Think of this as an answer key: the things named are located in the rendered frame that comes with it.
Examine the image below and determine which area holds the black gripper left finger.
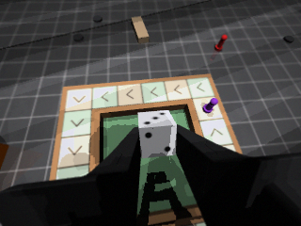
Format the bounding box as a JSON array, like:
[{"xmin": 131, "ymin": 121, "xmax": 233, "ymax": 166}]
[{"xmin": 0, "ymin": 127, "xmax": 141, "ymax": 226}]

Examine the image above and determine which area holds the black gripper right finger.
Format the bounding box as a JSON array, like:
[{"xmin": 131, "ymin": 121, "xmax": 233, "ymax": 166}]
[{"xmin": 176, "ymin": 123, "xmax": 301, "ymax": 226}]

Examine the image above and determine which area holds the white die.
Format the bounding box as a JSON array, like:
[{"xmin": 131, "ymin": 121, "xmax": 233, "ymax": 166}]
[{"xmin": 138, "ymin": 110, "xmax": 177, "ymax": 158}]

